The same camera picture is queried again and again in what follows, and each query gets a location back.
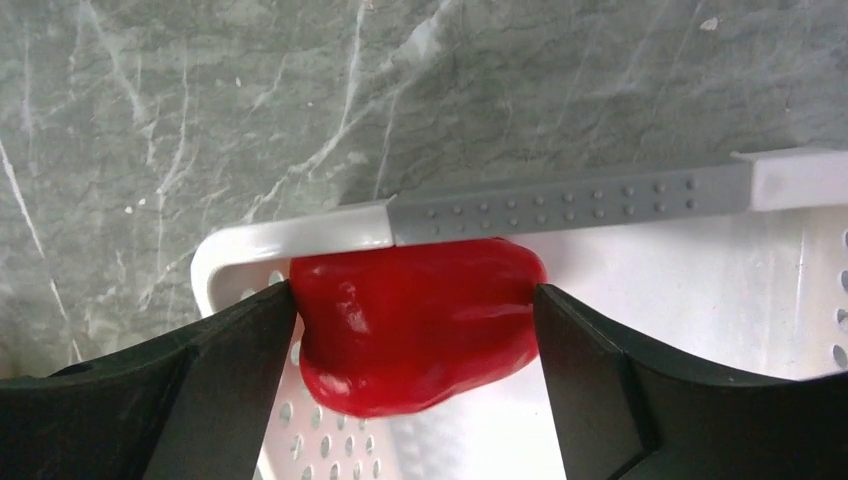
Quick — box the red bell pepper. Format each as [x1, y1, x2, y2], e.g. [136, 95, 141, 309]
[289, 238, 547, 418]

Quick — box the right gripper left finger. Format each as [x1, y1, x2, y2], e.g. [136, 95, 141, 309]
[1, 282, 296, 479]

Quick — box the white perforated plastic basket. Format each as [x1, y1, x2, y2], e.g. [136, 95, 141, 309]
[191, 148, 847, 479]

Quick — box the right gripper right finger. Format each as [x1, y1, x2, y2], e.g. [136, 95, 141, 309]
[533, 284, 847, 479]

